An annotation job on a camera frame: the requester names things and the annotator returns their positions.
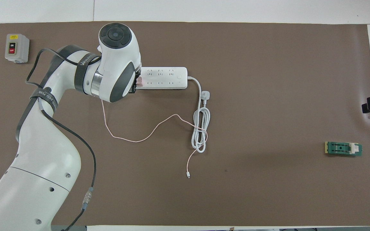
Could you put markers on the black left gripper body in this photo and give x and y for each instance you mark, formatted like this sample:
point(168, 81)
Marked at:
point(133, 89)

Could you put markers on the pink charger adapter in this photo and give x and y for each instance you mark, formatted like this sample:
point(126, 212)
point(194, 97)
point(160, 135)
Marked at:
point(139, 82)

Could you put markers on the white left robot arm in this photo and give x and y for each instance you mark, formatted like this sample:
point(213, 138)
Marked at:
point(43, 160)

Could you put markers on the white power strip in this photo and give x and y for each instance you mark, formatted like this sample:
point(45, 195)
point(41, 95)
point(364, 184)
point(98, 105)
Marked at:
point(165, 78)

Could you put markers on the brown table mat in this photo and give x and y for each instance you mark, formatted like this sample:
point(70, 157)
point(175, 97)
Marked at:
point(236, 192)

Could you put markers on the green knife switch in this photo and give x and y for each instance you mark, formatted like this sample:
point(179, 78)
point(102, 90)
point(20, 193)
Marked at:
point(342, 149)

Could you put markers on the grey push-button switch box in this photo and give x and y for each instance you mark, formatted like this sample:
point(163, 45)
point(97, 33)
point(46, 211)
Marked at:
point(17, 48)

